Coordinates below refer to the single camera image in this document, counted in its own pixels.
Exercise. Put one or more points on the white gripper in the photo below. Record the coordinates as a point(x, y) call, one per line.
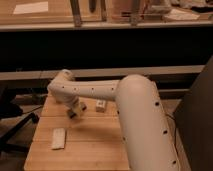
point(77, 110)

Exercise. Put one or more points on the white rectangular eraser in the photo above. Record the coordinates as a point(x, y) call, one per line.
point(101, 106)

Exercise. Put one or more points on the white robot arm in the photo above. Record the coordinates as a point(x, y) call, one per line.
point(144, 126)

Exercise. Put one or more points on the white cloth sponge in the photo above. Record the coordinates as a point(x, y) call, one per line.
point(58, 138)

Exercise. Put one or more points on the black office chair base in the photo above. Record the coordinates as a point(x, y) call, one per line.
point(10, 110)

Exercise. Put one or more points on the white paper sheet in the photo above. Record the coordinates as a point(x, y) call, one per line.
point(31, 8)

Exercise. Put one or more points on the dark panel at right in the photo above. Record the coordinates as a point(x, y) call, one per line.
point(194, 117)

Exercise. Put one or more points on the wooden frame post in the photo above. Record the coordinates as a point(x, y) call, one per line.
point(76, 12)

